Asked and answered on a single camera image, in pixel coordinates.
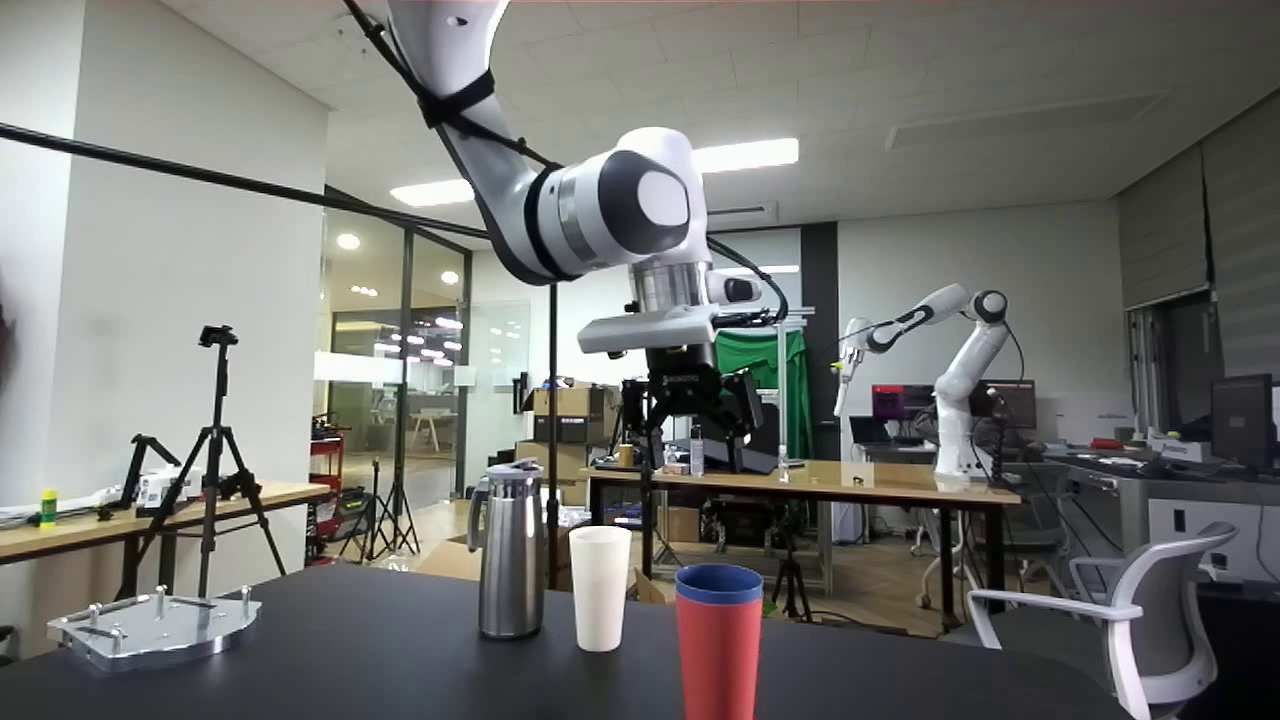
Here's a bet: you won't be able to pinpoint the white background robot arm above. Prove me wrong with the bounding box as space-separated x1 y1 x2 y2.
832 285 1010 494

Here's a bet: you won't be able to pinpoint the black light stand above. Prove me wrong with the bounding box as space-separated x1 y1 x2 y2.
540 282 559 587

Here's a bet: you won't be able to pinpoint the computer monitor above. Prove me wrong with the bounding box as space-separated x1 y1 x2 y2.
1212 378 1277 474

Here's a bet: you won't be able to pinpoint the stacked cardboard boxes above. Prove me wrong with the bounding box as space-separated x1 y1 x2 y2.
516 384 592 464

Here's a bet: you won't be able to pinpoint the pink plastic cup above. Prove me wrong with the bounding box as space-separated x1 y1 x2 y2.
677 592 764 720

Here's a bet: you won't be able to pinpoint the black camera tripod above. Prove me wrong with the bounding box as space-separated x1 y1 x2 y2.
120 325 286 595

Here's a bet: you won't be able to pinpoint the black boom pole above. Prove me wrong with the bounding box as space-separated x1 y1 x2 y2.
0 120 489 239

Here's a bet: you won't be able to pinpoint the blue plastic cup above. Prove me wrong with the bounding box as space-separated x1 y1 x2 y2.
677 565 764 603

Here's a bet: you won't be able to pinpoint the stainless steel thermos jug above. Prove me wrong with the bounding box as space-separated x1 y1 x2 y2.
470 464 543 642

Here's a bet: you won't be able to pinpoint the white plastic cup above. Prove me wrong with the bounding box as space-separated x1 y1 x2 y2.
568 523 631 654

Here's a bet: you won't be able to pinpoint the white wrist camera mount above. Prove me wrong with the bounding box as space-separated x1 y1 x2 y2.
576 303 789 352

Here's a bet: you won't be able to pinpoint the wooden side bench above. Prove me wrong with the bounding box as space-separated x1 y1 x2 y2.
0 481 340 570

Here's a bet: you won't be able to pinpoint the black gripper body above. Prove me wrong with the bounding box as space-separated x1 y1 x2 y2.
622 349 764 441

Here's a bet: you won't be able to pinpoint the clear acrylic plate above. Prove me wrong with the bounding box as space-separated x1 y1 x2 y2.
47 587 260 674

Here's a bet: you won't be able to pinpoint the wooden background table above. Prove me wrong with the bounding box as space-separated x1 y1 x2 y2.
583 461 1020 628

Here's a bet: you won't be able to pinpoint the white office chair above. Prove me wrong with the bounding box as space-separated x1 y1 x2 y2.
970 523 1231 720

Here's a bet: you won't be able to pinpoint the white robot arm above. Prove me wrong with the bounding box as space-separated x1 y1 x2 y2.
345 0 764 438

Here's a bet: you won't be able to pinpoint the green cloth on rack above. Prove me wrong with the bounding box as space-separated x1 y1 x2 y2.
716 331 818 461

